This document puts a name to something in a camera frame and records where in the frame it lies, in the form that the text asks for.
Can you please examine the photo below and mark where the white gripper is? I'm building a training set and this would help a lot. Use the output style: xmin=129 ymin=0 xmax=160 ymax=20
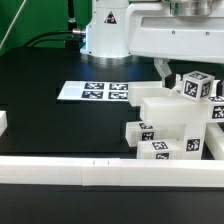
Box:
xmin=125 ymin=0 xmax=224 ymax=89

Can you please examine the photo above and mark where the white diagonal rod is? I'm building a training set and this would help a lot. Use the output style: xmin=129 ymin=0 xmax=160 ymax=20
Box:
xmin=0 ymin=0 xmax=27 ymax=51

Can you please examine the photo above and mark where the white chair back frame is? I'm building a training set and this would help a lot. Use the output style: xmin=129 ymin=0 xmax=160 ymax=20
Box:
xmin=127 ymin=73 xmax=224 ymax=127

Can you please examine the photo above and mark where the black cable with connector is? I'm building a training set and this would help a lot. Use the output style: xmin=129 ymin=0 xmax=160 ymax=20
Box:
xmin=23 ymin=28 xmax=88 ymax=48

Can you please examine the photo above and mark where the white U-shaped fence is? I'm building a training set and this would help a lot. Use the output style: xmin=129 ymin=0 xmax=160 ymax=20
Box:
xmin=0 ymin=110 xmax=224 ymax=188

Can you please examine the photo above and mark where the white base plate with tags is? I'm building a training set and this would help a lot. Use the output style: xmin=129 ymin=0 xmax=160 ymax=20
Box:
xmin=58 ymin=81 xmax=128 ymax=101

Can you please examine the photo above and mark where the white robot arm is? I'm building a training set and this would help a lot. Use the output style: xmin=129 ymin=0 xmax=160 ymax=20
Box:
xmin=81 ymin=0 xmax=224 ymax=78

